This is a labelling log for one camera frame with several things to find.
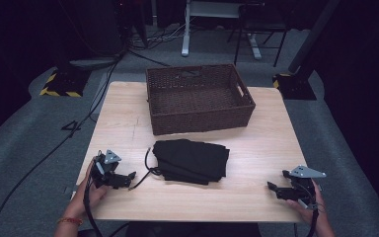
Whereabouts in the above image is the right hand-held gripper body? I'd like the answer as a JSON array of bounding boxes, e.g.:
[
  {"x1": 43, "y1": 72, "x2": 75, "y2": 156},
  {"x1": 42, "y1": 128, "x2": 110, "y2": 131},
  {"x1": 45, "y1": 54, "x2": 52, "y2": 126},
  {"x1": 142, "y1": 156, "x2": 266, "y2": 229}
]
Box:
[{"x1": 281, "y1": 165, "x2": 327, "y2": 203}]

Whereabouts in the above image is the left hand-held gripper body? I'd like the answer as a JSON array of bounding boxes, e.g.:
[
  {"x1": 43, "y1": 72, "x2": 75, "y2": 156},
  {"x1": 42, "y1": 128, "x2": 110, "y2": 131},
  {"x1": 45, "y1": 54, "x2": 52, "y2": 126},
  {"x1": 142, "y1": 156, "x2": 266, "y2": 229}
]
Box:
[{"x1": 90, "y1": 149, "x2": 130, "y2": 190}]

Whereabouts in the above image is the black drawstring cloth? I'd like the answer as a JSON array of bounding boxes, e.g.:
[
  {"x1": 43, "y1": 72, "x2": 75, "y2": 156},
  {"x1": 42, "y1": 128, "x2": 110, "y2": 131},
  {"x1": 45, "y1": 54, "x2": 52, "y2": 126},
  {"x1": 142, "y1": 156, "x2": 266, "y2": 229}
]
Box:
[{"x1": 127, "y1": 138, "x2": 231, "y2": 192}]

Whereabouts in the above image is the brown wicker basket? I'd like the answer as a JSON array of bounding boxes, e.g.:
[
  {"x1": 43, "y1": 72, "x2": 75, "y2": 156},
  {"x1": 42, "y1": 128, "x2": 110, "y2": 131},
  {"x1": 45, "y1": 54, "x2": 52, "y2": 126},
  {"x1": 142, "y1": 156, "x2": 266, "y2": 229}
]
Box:
[{"x1": 145, "y1": 63, "x2": 257, "y2": 136}]

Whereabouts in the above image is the person's left hand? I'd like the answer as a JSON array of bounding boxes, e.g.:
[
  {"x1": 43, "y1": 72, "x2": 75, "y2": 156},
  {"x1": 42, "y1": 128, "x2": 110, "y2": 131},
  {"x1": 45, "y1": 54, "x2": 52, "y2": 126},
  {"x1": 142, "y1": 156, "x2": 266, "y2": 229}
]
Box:
[{"x1": 66, "y1": 160, "x2": 111, "y2": 219}]

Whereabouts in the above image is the person's right hand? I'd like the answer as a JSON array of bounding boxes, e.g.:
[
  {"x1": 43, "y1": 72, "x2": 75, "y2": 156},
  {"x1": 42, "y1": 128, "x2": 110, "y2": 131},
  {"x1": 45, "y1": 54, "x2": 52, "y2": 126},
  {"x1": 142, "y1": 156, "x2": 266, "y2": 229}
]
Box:
[{"x1": 285, "y1": 179, "x2": 328, "y2": 225}]

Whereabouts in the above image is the black stand base striped tape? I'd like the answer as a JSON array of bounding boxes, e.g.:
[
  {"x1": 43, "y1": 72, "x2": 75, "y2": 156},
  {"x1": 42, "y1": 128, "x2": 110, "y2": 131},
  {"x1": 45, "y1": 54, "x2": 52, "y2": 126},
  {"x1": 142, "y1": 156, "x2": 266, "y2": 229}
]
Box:
[
  {"x1": 38, "y1": 67, "x2": 92, "y2": 99},
  {"x1": 271, "y1": 72, "x2": 318, "y2": 101}
]

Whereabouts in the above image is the black metal chair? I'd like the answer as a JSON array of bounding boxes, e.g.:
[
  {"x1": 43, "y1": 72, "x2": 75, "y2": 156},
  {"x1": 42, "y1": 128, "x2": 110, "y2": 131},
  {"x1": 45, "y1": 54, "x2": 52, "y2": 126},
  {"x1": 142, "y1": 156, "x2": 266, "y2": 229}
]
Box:
[{"x1": 226, "y1": 2, "x2": 291, "y2": 68}]

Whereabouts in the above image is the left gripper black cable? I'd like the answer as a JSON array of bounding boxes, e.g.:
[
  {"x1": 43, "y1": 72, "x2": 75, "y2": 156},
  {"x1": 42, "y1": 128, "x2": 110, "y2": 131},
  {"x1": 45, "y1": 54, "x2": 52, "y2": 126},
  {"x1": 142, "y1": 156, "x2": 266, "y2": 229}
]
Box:
[{"x1": 83, "y1": 157, "x2": 104, "y2": 237}]

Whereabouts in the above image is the orange bracelet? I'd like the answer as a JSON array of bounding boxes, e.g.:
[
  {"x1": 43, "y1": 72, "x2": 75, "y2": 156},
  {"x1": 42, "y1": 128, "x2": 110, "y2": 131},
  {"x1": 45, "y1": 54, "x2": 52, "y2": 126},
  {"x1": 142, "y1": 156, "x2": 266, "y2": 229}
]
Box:
[{"x1": 56, "y1": 216, "x2": 84, "y2": 227}]

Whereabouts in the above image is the long black floor cable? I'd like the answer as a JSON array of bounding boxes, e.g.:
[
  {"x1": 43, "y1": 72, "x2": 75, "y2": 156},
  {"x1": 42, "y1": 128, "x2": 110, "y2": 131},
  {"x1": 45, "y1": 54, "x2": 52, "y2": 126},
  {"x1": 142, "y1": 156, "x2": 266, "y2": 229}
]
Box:
[{"x1": 0, "y1": 53, "x2": 126, "y2": 237}]

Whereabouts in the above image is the bundle of floor cables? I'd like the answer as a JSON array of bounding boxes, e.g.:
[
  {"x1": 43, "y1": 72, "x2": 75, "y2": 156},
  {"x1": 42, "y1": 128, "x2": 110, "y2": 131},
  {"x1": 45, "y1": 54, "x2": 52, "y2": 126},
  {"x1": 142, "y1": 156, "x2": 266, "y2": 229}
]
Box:
[{"x1": 126, "y1": 19, "x2": 187, "y2": 68}]

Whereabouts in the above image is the dark slanted stand post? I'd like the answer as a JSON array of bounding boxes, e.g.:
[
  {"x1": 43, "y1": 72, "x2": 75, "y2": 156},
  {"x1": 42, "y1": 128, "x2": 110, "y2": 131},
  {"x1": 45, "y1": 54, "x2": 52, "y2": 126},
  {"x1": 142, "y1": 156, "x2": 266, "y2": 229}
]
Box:
[{"x1": 287, "y1": 0, "x2": 342, "y2": 75}]

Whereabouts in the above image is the white desk frame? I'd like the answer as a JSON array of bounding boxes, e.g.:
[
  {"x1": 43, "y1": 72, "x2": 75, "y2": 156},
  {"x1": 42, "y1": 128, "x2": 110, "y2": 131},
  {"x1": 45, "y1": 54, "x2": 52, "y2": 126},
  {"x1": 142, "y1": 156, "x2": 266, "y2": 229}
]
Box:
[{"x1": 181, "y1": 0, "x2": 264, "y2": 61}]

